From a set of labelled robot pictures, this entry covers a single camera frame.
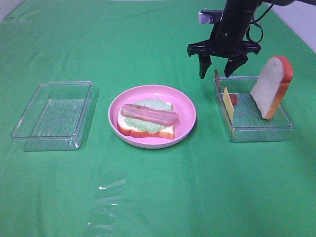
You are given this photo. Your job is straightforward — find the green toy lettuce leaf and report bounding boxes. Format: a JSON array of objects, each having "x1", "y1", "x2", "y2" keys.
[{"x1": 117, "y1": 98, "x2": 174, "y2": 135}]

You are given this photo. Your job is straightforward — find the clear plastic tray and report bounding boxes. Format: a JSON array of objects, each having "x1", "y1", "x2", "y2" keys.
[
  {"x1": 11, "y1": 81, "x2": 94, "y2": 151},
  {"x1": 214, "y1": 76, "x2": 294, "y2": 142}
]

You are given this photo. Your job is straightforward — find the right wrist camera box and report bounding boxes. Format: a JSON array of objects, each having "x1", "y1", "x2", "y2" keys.
[{"x1": 198, "y1": 9, "x2": 223, "y2": 24}]

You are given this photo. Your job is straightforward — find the toy bread slice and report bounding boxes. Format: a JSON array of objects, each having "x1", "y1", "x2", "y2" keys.
[
  {"x1": 116, "y1": 101, "x2": 175, "y2": 140},
  {"x1": 250, "y1": 55, "x2": 294, "y2": 120}
]

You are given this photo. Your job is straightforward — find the yellow toy cheese slice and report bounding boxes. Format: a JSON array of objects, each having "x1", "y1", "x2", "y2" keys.
[{"x1": 223, "y1": 87, "x2": 234, "y2": 123}]

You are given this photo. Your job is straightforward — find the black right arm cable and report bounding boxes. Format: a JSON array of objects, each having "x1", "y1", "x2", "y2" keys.
[{"x1": 244, "y1": 0, "x2": 275, "y2": 45}]

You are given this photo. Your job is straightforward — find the clear left plastic tray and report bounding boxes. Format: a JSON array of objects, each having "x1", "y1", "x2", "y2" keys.
[{"x1": 11, "y1": 81, "x2": 94, "y2": 151}]

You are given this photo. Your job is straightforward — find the clear right plastic tray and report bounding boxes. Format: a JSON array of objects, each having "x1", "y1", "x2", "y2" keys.
[{"x1": 214, "y1": 76, "x2": 294, "y2": 142}]

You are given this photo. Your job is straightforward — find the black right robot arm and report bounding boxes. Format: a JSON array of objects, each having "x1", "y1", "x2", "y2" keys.
[{"x1": 187, "y1": 0, "x2": 263, "y2": 79}]

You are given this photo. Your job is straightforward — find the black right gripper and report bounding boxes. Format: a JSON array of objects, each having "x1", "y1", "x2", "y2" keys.
[{"x1": 187, "y1": 39, "x2": 261, "y2": 79}]

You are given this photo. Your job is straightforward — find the clear tape patch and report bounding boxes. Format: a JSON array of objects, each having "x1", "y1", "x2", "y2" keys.
[{"x1": 87, "y1": 169, "x2": 127, "y2": 232}]

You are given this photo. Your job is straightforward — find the pink round plate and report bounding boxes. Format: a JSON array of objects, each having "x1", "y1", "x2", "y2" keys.
[{"x1": 108, "y1": 85, "x2": 197, "y2": 149}]

